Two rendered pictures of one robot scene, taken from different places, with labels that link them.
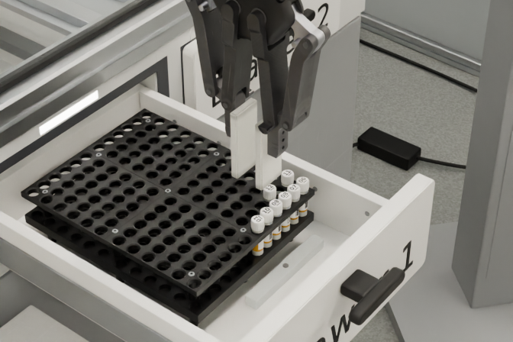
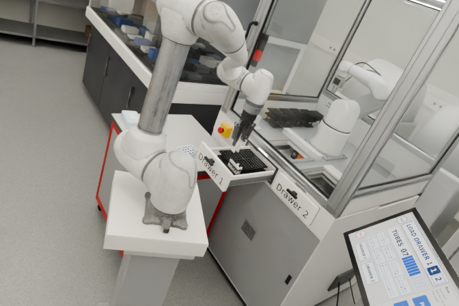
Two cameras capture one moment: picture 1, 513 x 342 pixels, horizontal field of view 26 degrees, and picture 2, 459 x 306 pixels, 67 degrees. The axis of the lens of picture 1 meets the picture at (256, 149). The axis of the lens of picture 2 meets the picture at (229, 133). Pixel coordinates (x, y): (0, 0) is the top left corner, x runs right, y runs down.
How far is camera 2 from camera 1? 1.86 m
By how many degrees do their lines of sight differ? 80
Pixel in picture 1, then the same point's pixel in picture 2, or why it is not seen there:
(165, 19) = (281, 161)
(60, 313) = not seen: hidden behind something
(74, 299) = not seen: hidden behind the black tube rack
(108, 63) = (271, 154)
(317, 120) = (296, 244)
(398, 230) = (221, 170)
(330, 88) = (302, 242)
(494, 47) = not seen: outside the picture
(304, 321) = (207, 153)
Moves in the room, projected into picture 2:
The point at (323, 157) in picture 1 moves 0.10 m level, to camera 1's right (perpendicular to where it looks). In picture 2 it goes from (291, 256) to (289, 270)
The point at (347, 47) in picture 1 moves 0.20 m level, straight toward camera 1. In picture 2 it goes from (312, 241) to (275, 220)
